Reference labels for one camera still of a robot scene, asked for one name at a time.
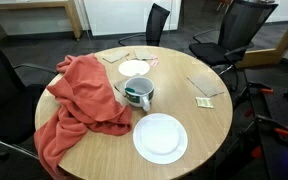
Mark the green pen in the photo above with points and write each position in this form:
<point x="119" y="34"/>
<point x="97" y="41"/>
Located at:
<point x="130" y="90"/>

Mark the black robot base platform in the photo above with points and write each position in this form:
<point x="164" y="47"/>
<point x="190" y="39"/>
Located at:
<point x="280" y="116"/>

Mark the white and green mug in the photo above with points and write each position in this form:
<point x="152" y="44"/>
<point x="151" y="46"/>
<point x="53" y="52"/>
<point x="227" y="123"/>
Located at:
<point x="147" y="96"/>

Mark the white round paper disc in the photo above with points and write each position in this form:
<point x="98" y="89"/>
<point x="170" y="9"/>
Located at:
<point x="134" y="68"/>

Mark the grey cardboard coaster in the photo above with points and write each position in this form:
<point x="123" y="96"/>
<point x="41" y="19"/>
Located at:
<point x="143" y="54"/>
<point x="120" y="86"/>
<point x="115" y="55"/>

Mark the white ceramic plate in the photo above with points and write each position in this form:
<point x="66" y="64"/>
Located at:
<point x="160" y="138"/>

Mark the orange fleece cloth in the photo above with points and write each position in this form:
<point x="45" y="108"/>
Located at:
<point x="84" y="90"/>

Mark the yellow-green sachet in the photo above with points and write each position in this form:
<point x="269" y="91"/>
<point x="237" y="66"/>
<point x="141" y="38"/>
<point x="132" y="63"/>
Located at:
<point x="204" y="102"/>

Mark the clear plastic packet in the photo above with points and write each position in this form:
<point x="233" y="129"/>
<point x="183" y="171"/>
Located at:
<point x="205" y="85"/>

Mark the black mesh office chair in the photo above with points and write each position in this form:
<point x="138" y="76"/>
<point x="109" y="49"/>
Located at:
<point x="155" y="25"/>
<point x="4" y="96"/>
<point x="240" y="26"/>

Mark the light wooden desk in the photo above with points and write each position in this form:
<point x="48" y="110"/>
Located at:
<point x="34" y="4"/>

